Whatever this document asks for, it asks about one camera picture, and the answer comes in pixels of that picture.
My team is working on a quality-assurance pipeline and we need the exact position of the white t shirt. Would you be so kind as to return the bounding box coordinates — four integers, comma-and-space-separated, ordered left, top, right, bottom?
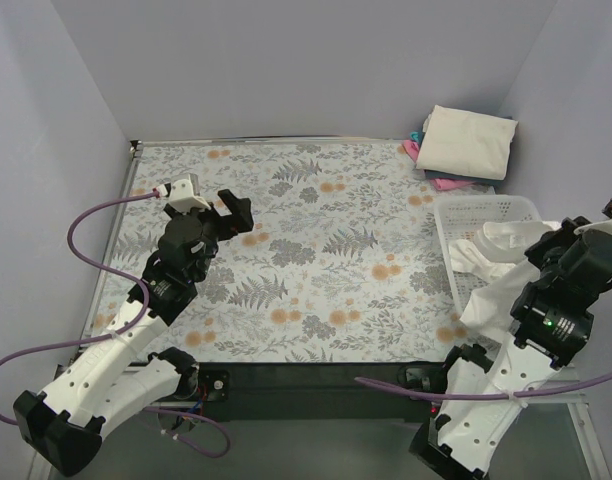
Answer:
448, 221, 561, 343

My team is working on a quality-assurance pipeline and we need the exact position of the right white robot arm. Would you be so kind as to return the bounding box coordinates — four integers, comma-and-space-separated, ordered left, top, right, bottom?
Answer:
410, 217, 612, 479

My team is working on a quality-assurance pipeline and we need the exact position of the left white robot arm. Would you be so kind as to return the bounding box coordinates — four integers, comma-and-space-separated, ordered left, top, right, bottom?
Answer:
13, 190, 254, 477

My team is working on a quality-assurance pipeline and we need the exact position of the floral table mat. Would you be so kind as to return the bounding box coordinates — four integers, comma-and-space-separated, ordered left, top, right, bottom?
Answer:
87, 142, 475, 362

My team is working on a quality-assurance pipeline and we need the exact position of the white plastic basket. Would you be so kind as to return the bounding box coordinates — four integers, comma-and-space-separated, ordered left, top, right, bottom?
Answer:
433, 195, 541, 316

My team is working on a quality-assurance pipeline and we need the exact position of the pink folded t shirt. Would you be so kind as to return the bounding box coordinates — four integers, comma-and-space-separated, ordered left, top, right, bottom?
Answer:
402, 140, 474, 191

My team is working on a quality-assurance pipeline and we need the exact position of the cream folded t shirt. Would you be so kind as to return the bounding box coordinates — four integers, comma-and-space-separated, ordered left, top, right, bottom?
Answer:
417, 105, 518, 181

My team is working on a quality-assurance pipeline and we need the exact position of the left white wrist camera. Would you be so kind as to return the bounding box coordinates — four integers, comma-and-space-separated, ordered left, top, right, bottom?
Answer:
168, 173, 211, 214

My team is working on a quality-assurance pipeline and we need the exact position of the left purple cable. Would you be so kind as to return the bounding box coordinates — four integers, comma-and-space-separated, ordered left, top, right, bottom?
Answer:
0, 187, 232, 459

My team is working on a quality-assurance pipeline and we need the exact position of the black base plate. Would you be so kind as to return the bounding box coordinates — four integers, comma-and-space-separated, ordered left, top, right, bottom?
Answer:
140, 360, 480, 424

